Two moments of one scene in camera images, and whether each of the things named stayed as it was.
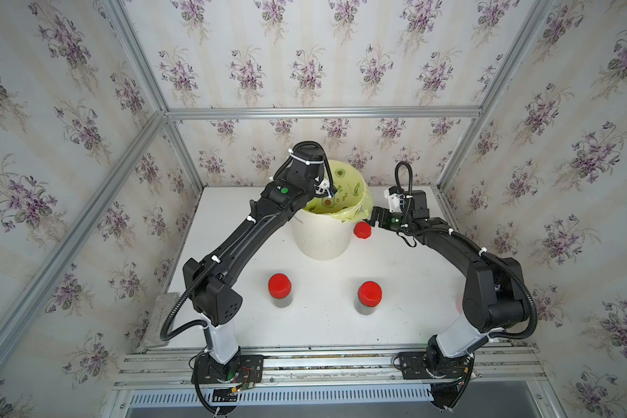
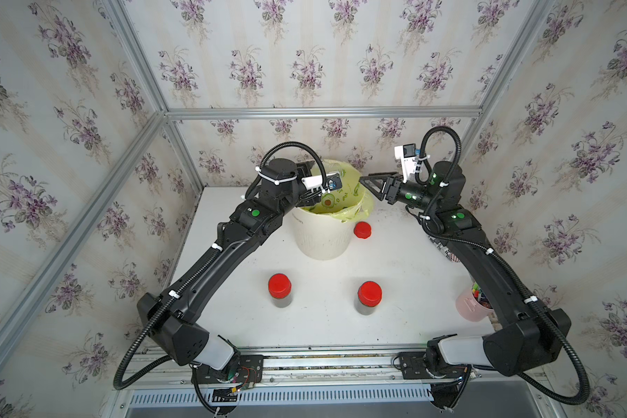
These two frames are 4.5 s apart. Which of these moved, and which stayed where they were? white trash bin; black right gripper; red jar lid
Moved: black right gripper
Stayed: white trash bin; red jar lid
